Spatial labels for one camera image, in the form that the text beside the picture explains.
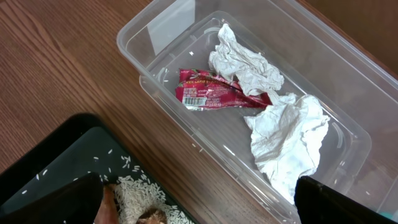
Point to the teal serving tray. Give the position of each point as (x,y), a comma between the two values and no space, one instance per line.
(391,216)

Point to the white rice pile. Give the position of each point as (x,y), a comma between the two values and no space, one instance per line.
(136,191)

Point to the black tray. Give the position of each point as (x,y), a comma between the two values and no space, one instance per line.
(82,131)

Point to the white napkin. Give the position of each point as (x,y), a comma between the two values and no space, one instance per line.
(254,73)
(286,139)

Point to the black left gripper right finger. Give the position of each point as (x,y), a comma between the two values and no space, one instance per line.
(318,204)

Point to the clear plastic bin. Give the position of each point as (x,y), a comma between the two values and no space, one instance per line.
(367,94)

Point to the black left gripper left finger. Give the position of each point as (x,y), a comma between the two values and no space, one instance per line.
(77,202)

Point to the red snack wrapper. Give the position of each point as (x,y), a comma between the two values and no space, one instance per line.
(205,90)

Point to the brown crumbly food scrap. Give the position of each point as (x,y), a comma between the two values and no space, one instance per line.
(152,216)

